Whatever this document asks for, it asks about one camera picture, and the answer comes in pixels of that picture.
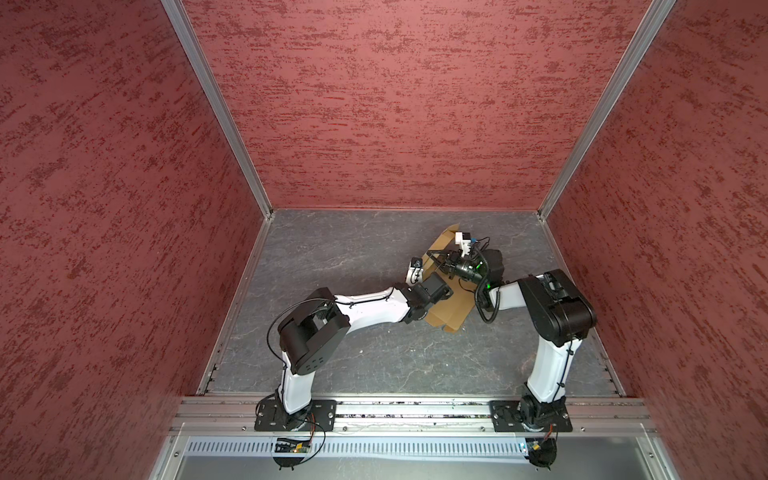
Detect aluminium front rail frame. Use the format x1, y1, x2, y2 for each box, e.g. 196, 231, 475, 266
150, 394, 678, 479

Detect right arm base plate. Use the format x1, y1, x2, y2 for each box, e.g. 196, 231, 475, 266
489, 395, 573, 434

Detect brown cardboard box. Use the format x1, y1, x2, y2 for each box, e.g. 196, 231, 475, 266
419, 223, 478, 333

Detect right aluminium corner post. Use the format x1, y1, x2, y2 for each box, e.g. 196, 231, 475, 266
538, 0, 676, 223

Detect left aluminium corner post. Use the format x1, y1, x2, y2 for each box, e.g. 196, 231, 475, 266
161, 0, 274, 221

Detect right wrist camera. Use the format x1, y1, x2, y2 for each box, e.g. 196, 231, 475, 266
454, 231, 503, 271

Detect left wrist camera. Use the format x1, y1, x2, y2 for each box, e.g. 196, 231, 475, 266
406, 257, 424, 286

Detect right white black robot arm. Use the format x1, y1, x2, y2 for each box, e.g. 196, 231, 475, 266
427, 248, 597, 432

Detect left small circuit board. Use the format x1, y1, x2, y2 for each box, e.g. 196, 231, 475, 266
274, 437, 313, 455

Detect aluminium corner post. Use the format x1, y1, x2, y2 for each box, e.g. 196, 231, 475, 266
161, 0, 274, 221
538, 0, 676, 223

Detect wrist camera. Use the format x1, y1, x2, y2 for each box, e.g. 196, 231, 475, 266
406, 257, 424, 286
454, 231, 503, 271

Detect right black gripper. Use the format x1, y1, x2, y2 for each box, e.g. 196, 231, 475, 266
427, 249, 486, 287

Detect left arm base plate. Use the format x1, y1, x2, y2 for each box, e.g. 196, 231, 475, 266
254, 396, 338, 433

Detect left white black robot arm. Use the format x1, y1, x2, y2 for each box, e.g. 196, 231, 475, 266
277, 276, 453, 416

